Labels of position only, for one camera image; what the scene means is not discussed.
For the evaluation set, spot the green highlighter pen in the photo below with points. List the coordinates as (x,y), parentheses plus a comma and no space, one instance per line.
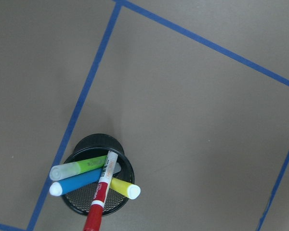
(63,171)

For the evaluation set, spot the blue highlighter pen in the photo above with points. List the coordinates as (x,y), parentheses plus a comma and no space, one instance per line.
(70,184)

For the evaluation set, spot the yellow highlighter pen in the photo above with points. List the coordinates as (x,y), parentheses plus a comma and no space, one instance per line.
(126,189)

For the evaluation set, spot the red white marker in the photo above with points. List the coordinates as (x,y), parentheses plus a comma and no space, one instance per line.
(94,217)

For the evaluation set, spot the black mesh pen cup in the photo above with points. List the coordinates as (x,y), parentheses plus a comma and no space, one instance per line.
(79,200)

